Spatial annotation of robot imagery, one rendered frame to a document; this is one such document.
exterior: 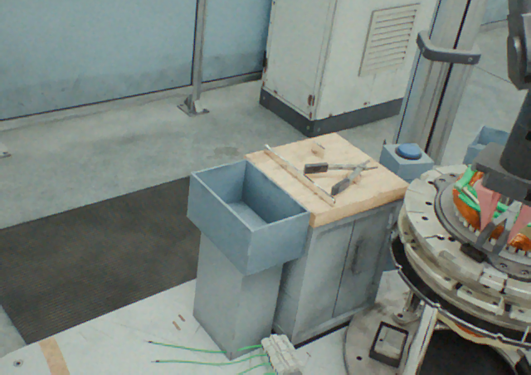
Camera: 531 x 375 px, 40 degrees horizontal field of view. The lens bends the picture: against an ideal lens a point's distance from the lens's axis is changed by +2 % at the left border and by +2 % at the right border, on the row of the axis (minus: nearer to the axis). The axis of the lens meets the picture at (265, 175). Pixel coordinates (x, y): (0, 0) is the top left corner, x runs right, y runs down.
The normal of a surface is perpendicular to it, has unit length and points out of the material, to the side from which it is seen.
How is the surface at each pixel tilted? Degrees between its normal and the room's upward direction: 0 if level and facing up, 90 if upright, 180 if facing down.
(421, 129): 90
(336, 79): 90
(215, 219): 90
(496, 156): 2
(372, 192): 0
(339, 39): 90
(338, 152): 0
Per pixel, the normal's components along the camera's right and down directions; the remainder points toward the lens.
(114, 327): 0.13, -0.84
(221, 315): -0.80, 0.22
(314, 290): 0.58, 0.49
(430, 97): 0.02, 0.53
